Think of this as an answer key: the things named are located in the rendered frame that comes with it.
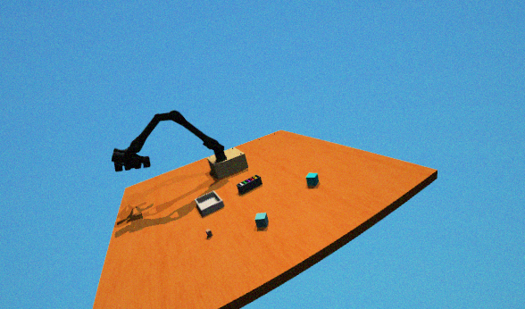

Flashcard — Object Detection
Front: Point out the small cyan cube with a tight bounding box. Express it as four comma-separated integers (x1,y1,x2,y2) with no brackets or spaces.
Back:
306,173,319,187

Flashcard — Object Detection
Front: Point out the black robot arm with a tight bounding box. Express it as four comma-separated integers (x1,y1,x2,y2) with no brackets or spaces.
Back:
112,111,227,165

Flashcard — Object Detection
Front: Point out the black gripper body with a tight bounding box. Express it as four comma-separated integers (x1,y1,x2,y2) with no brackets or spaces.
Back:
114,156,150,172

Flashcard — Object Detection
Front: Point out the teal cube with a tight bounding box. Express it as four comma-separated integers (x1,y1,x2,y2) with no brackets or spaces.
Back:
254,213,269,228

